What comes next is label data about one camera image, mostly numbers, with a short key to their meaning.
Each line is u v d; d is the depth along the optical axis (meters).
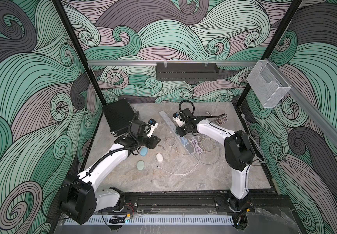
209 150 0.93
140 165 0.85
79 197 0.39
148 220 0.70
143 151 0.90
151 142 0.71
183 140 0.91
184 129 0.82
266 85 0.81
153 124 0.72
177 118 0.86
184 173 0.84
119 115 1.22
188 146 0.92
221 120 1.07
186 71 0.97
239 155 0.51
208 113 1.14
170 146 0.95
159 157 0.89
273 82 0.79
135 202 0.73
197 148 0.92
